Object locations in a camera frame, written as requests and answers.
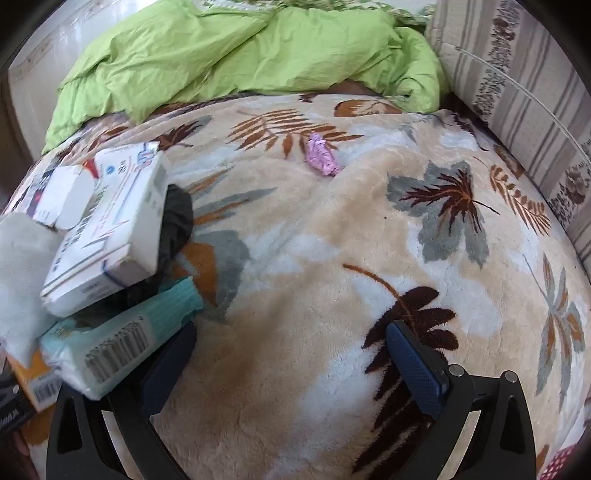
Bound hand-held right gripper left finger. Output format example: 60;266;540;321
46;320;199;480

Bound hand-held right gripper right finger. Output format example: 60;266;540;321
385;320;539;480

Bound pink wrapper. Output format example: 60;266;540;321
305;131;342;177

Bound teal tissue packet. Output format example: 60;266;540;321
39;276;204;401

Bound orange carton box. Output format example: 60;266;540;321
7;346;63;414

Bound leaf print fleece blanket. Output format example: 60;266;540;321
0;92;591;480

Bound white medicine box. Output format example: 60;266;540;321
41;141;169;319

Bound black printed packet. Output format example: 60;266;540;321
0;364;38;435

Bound white fluffy cloth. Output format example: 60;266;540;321
0;213;63;365

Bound red dotted cloth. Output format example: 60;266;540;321
545;445;583;480

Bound small white box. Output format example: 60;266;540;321
32;165;95;232

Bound striped brown cushion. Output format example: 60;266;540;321
422;0;591;273

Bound green quilt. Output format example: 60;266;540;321
41;0;451;155

